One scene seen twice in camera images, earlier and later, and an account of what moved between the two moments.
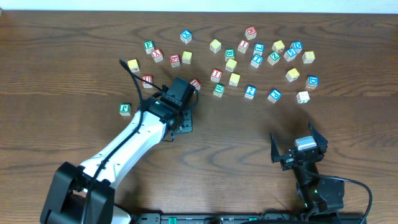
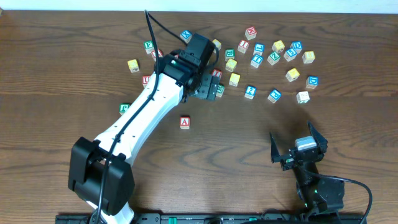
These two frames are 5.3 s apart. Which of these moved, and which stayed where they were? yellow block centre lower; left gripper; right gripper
Moved: left gripper
Stayed: right gripper; yellow block centre lower
